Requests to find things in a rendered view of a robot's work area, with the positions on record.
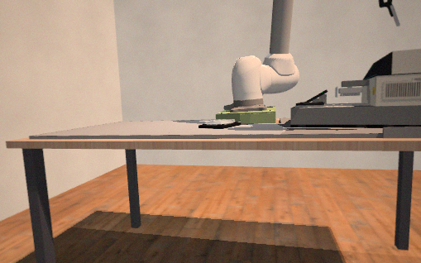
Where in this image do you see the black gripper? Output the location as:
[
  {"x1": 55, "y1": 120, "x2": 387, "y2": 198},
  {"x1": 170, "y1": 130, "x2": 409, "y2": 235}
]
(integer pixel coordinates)
[{"x1": 379, "y1": 0, "x2": 400, "y2": 26}]

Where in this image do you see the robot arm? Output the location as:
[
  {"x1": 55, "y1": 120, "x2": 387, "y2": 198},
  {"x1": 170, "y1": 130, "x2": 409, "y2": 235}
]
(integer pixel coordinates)
[{"x1": 224, "y1": 0, "x2": 299, "y2": 112}]

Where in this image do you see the black rectangular frame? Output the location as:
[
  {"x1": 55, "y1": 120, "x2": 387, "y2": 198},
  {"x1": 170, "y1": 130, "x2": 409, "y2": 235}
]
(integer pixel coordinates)
[{"x1": 199, "y1": 122, "x2": 241, "y2": 129}]

